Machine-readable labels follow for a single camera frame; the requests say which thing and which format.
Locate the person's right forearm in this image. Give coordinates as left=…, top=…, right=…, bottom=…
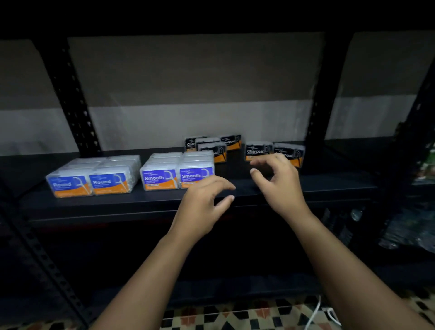
left=289, top=210, right=435, bottom=330

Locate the pack of clear plastic bottles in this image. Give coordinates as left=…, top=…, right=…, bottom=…
left=323, top=204, right=435, bottom=254

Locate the person's left forearm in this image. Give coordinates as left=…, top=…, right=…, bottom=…
left=90, top=231, right=198, bottom=330

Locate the person's right hand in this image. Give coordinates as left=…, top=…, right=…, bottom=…
left=250, top=153, right=312, bottom=220

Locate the person's left hand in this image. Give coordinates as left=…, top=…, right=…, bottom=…
left=168, top=175, right=237, bottom=244

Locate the dark metal shelf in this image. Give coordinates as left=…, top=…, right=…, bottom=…
left=0, top=0, right=435, bottom=327

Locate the group of floss boxes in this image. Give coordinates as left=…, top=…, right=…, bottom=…
left=46, top=135, right=306, bottom=199

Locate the black label dental floss box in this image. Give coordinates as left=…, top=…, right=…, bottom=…
left=184, top=136, right=208, bottom=153

